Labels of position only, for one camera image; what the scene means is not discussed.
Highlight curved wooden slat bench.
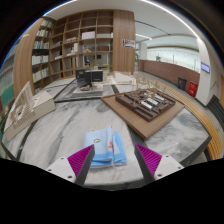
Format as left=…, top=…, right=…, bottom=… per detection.
left=159, top=83, right=224, bottom=161

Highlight white wall poster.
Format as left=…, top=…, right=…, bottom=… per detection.
left=121, top=38, right=137, bottom=50

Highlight white slatted architectural model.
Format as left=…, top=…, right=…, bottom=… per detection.
left=2, top=81, right=57, bottom=143

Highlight light blue cartoon-print towel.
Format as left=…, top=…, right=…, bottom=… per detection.
left=82, top=125, right=129, bottom=169

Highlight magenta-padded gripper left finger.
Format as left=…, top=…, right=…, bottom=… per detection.
left=45, top=144, right=96, bottom=187

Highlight dark grey bin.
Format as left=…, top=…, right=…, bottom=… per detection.
left=177, top=76, right=189, bottom=91

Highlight wooden shelf unit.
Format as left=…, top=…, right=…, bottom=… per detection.
left=31, top=9, right=115, bottom=91

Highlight red bin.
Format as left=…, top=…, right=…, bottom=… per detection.
left=187, top=81, right=199, bottom=98

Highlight brown model on wooden board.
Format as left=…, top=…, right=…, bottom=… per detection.
left=100, top=87, right=186, bottom=141

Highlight black display boxes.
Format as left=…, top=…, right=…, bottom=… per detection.
left=74, top=68, right=105, bottom=89

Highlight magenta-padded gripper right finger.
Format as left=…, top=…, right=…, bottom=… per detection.
left=133, top=142, right=185, bottom=183

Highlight wall-mounted screen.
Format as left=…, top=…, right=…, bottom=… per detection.
left=200, top=61, right=211, bottom=74

